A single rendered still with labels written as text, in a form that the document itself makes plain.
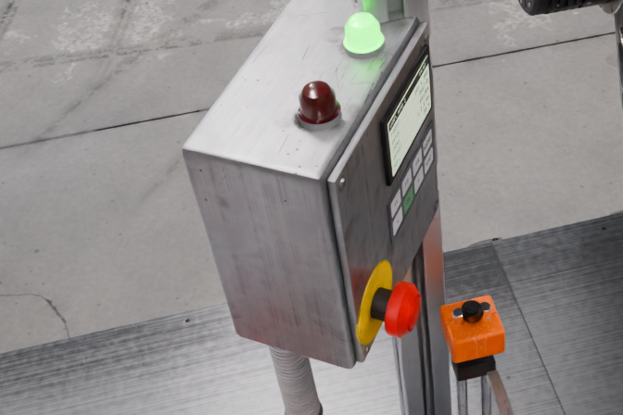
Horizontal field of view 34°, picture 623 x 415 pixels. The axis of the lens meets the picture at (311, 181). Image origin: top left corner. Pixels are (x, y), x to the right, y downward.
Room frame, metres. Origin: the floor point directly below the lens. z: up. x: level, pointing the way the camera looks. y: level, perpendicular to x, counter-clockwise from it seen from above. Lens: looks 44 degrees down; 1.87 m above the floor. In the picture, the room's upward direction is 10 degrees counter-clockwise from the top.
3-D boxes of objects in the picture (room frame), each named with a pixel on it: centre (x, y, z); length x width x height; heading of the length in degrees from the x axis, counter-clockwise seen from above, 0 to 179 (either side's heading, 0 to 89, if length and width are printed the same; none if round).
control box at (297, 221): (0.50, -0.01, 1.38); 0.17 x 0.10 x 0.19; 148
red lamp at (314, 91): (0.46, -0.01, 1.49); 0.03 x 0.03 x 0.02
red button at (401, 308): (0.43, -0.04, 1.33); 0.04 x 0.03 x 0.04; 148
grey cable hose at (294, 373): (0.51, 0.04, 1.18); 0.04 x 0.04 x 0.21
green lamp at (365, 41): (0.52, -0.05, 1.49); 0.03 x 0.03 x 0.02
